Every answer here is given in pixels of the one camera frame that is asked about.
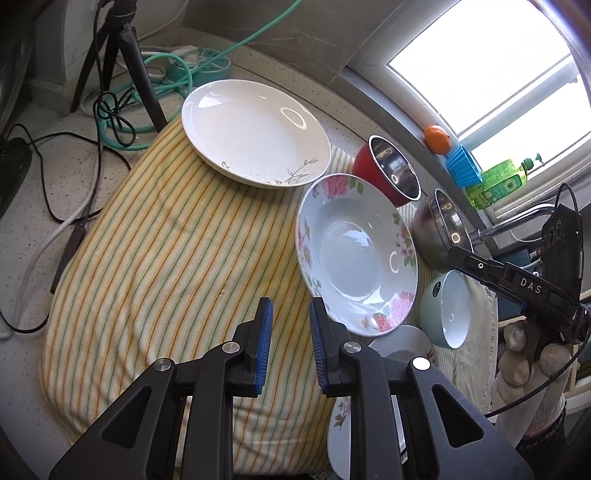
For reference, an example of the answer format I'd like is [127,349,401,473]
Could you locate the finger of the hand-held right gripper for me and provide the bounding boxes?
[446,246,514,292]

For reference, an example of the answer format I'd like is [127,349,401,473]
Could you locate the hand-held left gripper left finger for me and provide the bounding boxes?
[48,296,274,480]

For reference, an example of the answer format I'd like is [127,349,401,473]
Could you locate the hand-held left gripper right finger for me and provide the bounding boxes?
[309,298,536,480]

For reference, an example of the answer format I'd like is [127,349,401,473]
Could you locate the stainless steel bowl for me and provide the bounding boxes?
[411,188,476,272]

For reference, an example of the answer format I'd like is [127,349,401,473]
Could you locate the person's right forearm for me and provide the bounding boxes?
[515,408,571,467]

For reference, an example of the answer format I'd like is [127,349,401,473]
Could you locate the person's right hand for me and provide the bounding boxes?
[490,319,579,438]

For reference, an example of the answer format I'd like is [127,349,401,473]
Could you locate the dark blue box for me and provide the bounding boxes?
[496,244,546,324]

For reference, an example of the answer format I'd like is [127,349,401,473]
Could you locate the chrome faucet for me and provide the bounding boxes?
[471,205,555,241]

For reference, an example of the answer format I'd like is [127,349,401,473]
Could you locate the pale green bowl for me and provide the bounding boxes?
[418,270,472,349]

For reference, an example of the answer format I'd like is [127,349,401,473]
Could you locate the small floral plate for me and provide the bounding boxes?
[327,397,357,480]

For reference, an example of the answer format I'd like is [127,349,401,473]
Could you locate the green detergent bottle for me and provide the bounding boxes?
[466,154,546,210]

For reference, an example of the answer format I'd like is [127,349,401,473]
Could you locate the small white bowl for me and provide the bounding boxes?
[368,324,435,365]

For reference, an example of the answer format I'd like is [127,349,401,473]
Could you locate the blue fluted silicone cup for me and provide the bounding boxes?
[445,144,484,188]

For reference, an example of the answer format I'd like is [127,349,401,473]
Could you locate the pink floral deep plate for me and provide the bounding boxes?
[296,174,419,336]

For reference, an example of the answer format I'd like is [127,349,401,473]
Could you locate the yellow striped cloth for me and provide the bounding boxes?
[41,115,497,476]

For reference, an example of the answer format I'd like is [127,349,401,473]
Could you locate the orange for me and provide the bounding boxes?
[424,124,451,154]

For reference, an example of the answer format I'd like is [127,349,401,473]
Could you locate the red bowl steel inside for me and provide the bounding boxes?
[353,135,422,208]

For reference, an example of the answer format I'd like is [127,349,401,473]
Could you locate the window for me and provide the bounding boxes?
[342,0,591,222]

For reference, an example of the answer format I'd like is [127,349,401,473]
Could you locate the white plate grey leaf print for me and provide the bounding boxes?
[181,79,332,188]

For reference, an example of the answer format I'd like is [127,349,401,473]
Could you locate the teal power strip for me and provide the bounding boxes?
[164,44,232,86]

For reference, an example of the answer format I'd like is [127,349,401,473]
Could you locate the black device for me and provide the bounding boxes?
[0,136,33,217]

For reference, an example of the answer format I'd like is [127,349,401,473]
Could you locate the black tripod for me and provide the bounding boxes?
[69,0,168,134]

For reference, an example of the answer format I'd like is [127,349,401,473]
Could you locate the black cable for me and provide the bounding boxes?
[0,88,139,334]

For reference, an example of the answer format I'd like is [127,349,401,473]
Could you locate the teal cable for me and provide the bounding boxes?
[95,0,301,151]

